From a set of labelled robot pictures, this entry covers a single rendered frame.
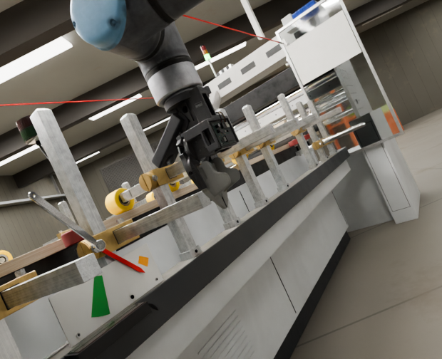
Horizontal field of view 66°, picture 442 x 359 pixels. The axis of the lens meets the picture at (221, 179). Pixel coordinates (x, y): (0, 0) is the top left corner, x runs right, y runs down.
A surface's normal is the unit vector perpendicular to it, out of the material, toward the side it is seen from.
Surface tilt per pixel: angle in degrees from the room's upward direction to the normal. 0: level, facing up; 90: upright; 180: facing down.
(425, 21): 90
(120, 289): 90
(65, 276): 90
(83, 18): 90
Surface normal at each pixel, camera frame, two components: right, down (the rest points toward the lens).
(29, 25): -0.07, 0.03
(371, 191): -0.51, 0.23
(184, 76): 0.40, -0.18
